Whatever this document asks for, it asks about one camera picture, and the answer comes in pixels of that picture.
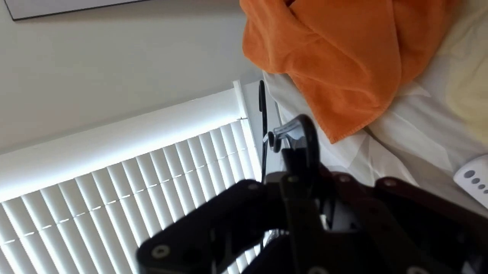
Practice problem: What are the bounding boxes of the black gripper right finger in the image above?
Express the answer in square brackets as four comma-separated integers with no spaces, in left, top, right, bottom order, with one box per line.
[320,169,488,274]

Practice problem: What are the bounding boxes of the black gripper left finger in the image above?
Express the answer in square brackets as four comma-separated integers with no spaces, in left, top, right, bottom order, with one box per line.
[135,172,329,274]

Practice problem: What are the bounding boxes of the white remote control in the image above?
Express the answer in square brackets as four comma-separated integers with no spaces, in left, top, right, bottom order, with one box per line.
[451,153,488,198]

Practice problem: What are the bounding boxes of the orange cloth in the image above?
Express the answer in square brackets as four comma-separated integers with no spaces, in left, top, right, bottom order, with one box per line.
[238,0,454,144]

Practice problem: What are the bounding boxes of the yellow white bed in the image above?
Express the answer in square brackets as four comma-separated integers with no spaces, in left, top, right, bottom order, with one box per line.
[262,0,488,216]

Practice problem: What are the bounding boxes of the white window frame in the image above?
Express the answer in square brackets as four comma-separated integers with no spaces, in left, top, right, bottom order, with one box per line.
[0,77,267,205]

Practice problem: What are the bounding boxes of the white window blinds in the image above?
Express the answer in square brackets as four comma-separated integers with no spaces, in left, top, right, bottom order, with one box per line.
[0,117,264,274]

